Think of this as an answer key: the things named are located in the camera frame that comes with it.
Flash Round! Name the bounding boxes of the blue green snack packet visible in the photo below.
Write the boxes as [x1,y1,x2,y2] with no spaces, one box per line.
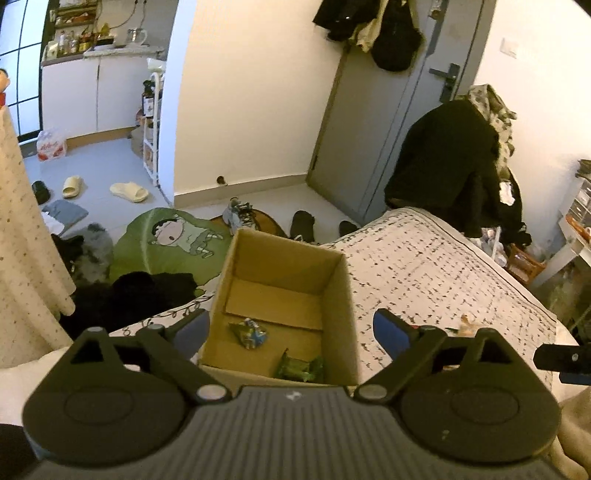
[228,318,267,350]

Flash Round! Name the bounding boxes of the black clothes pile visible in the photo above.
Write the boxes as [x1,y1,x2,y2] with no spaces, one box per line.
[59,272,197,340]

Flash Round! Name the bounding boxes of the white black patterned bedspread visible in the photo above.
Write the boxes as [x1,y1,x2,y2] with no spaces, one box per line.
[108,206,560,391]

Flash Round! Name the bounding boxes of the green cartoon floor mat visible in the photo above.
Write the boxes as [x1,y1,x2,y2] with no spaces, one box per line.
[109,208,232,293]

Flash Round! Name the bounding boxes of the brown cardboard box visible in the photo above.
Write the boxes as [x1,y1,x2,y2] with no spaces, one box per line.
[198,228,361,391]

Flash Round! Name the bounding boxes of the dotted cream tablecloth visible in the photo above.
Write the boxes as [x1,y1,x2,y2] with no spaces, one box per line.
[0,107,75,368]

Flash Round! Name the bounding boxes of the grey sneaker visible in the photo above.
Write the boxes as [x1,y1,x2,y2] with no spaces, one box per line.
[222,197,259,235]

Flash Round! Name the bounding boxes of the black coat on rack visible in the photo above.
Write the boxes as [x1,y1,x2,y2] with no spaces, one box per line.
[385,99,532,248]

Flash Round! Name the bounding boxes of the black slipper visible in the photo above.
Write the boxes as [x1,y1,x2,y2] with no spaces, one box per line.
[31,180,51,205]

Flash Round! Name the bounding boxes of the white storage rack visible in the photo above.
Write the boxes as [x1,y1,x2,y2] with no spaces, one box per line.
[141,71,163,187]

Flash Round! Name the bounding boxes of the red white plastic bag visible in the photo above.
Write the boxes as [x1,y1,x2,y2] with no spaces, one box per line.
[36,129,67,161]

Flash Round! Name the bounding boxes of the grey door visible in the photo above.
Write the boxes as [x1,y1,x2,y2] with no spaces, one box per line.
[307,0,495,224]

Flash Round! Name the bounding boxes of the white kitchen cabinet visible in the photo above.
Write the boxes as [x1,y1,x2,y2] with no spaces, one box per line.
[41,46,164,139]

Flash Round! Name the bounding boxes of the cartoon boy figurine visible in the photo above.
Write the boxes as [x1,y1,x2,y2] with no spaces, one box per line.
[0,68,10,107]

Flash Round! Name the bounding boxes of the black clothes on door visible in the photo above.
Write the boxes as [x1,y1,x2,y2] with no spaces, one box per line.
[312,0,423,73]

